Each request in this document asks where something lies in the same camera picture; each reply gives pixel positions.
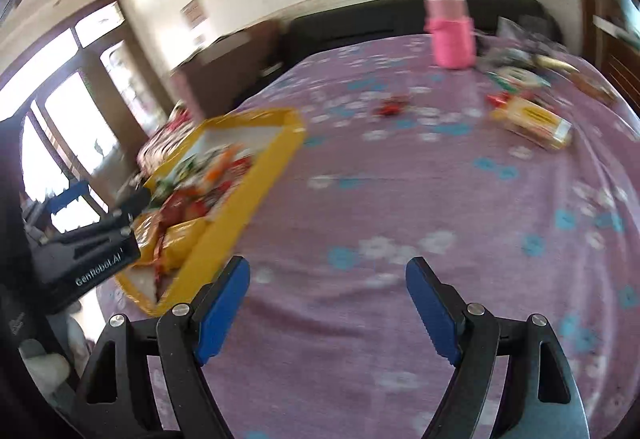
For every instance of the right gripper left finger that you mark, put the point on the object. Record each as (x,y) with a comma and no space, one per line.
(115,397)

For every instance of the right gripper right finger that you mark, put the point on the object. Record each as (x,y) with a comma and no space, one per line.
(509,375)

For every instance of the large yellow snack bag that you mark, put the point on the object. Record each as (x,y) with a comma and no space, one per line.
(178,242)

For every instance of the wooden glass door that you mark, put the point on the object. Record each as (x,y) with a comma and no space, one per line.
(93,99)

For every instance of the yellow rimmed white tray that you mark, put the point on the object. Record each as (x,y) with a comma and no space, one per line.
(221,172)

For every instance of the patterned daybed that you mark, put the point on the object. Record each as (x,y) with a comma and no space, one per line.
(165,140)

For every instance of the purple floral tablecloth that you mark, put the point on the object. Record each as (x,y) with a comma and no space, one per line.
(327,343)

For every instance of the brown armchair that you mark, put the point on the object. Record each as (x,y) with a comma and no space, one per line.
(212,79)

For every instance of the yellow boxed snack packet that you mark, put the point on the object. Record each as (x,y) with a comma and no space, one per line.
(534,123)

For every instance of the small red candy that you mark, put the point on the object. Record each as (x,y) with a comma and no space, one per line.
(392,107)

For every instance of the pink sleeved thermos bottle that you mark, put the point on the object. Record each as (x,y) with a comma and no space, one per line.
(452,33)

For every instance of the black sofa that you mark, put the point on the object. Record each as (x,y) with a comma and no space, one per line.
(287,43)

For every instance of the small red wall sign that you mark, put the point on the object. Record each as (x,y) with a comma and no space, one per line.
(193,14)

